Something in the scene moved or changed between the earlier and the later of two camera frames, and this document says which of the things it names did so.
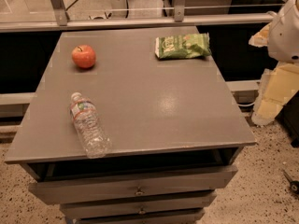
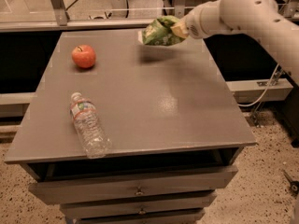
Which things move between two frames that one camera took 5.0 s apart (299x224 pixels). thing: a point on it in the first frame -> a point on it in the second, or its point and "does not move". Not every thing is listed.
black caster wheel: [293, 185] does not move
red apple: [83, 56] does not move
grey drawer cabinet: [176, 133] does not move
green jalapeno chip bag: [183, 46] -> [160, 33]
